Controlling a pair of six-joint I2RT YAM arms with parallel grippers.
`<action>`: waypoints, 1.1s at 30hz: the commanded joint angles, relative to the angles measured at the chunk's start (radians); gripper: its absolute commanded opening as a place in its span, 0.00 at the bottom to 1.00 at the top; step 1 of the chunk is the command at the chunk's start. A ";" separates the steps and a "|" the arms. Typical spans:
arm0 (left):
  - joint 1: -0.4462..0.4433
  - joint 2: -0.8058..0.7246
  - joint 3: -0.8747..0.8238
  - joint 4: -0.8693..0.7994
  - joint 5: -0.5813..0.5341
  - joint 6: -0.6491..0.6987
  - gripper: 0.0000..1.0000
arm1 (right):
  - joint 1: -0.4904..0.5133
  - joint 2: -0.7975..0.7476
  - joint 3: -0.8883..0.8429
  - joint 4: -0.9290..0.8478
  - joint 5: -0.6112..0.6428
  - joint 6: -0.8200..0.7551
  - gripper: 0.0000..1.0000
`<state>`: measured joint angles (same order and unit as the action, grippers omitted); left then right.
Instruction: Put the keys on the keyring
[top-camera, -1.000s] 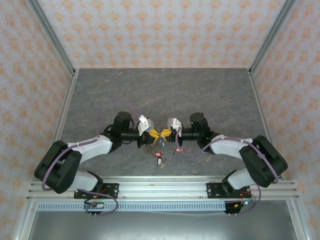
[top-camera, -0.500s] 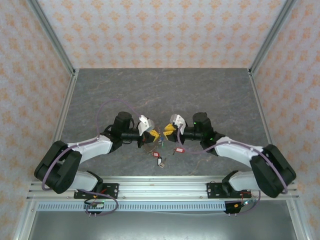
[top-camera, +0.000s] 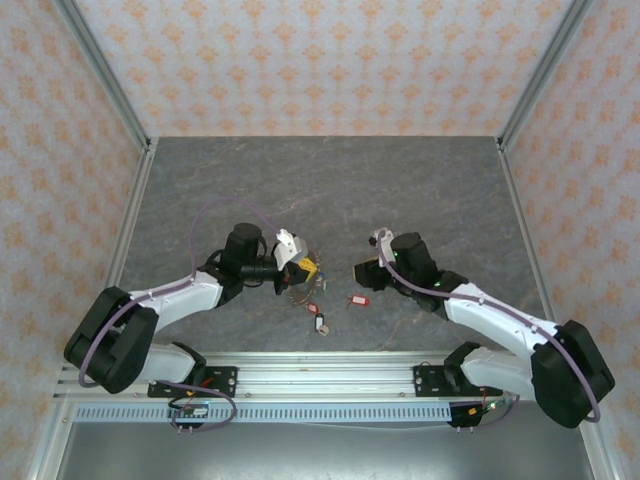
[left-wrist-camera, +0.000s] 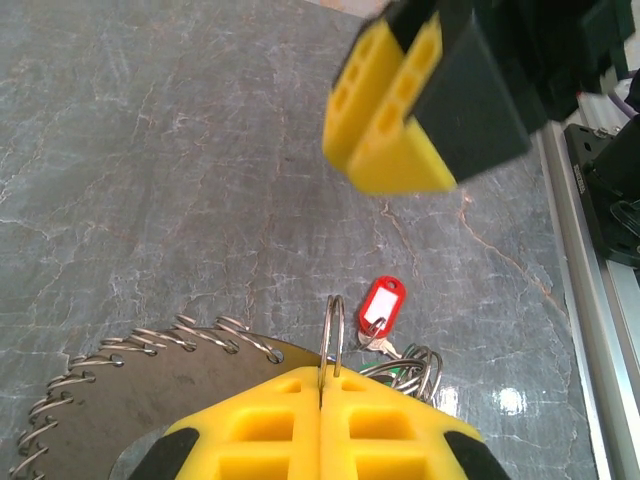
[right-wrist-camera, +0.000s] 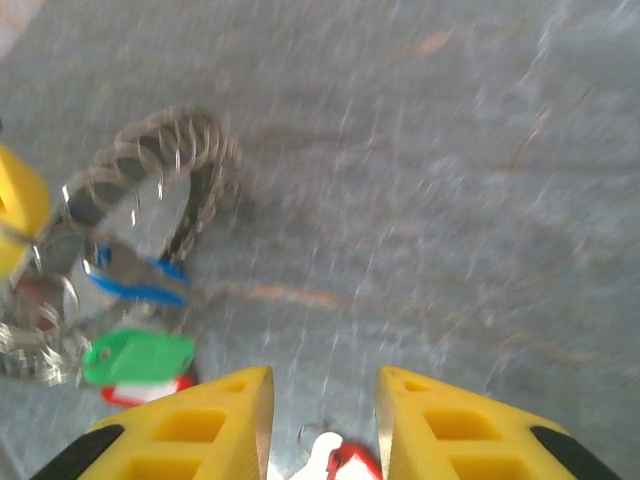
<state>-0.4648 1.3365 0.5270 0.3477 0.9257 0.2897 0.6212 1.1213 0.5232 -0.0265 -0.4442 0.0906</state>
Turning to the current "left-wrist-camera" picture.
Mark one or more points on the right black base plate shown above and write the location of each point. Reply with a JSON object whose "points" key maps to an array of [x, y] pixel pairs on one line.
{"points": [[580, 170]]}

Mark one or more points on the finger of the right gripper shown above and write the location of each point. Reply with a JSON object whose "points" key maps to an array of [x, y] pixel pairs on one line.
{"points": [[475, 125], [350, 130]]}

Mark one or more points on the key with green tag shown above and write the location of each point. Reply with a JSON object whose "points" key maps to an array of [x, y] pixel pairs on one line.
{"points": [[387, 373]]}

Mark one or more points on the aluminium mounting rail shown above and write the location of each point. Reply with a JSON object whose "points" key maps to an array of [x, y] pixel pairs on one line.
{"points": [[590, 350]]}

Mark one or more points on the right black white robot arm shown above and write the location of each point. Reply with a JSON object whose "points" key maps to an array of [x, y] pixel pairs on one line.
{"points": [[620, 170]]}

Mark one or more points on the metal disc with keyrings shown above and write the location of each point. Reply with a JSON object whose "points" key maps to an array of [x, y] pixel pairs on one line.
{"points": [[150, 390]]}

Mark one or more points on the key with red tag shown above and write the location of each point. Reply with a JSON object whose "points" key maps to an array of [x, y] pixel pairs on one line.
{"points": [[382, 300]]}

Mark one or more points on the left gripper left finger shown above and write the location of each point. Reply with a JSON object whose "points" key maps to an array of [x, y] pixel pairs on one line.
{"points": [[250, 425]]}

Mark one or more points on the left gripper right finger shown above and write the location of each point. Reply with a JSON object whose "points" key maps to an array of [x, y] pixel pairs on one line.
{"points": [[390, 425]]}

